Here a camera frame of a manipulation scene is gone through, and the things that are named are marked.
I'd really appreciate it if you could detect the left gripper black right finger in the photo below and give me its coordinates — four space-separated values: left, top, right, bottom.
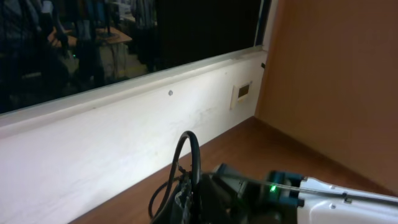
199 174 237 224

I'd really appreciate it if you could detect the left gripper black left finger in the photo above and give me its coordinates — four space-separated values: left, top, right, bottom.
150 182 192 224

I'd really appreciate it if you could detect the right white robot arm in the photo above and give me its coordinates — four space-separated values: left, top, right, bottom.
211 164 397 224

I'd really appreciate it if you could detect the dark window pane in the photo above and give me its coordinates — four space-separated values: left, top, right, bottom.
1 0 271 113

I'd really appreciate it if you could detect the white wall outlet plate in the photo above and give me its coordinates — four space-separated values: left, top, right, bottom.
229 82 252 110

